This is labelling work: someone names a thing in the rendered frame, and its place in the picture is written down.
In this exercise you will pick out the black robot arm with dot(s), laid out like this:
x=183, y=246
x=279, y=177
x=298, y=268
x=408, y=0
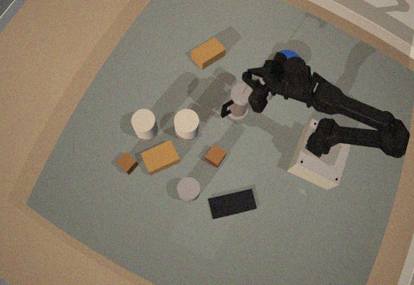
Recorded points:
x=392, y=137

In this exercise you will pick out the blue cylinder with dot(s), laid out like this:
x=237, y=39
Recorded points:
x=289, y=53

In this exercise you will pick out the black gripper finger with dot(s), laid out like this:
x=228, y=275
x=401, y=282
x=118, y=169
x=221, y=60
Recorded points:
x=253, y=84
x=256, y=72

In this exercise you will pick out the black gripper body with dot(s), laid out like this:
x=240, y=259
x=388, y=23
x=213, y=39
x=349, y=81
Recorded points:
x=258, y=98

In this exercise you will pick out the pale pink cylinder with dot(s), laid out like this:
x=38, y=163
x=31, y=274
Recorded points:
x=269, y=95
x=188, y=189

